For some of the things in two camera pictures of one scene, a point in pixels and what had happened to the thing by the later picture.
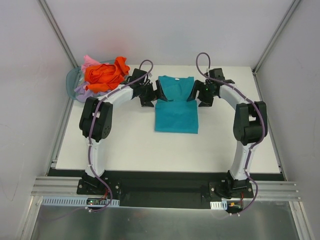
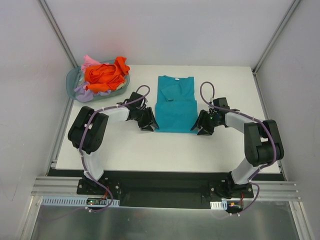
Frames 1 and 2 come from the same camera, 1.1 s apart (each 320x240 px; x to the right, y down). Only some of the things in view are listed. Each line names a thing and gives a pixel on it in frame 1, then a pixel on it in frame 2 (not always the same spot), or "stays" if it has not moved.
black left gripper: (152, 91) -> (144, 118)
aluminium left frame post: (58, 32) stays
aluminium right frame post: (295, 3) stays
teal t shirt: (177, 114) stays
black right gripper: (200, 91) -> (206, 121)
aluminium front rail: (58, 186) stays
